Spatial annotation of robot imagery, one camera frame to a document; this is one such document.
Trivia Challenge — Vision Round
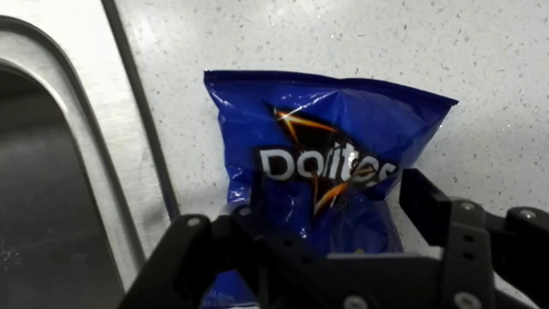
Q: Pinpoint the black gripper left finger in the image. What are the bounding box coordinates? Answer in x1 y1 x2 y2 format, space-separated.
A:
117 167 333 309

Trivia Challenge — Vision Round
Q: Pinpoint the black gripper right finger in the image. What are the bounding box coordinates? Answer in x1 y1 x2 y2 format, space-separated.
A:
398 167 549 309

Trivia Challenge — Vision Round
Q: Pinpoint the stainless steel double sink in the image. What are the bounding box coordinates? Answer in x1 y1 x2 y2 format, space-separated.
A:
0 0 182 309

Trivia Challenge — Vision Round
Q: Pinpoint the blue doritos chip pack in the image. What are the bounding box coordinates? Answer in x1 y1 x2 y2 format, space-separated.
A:
197 69 460 309

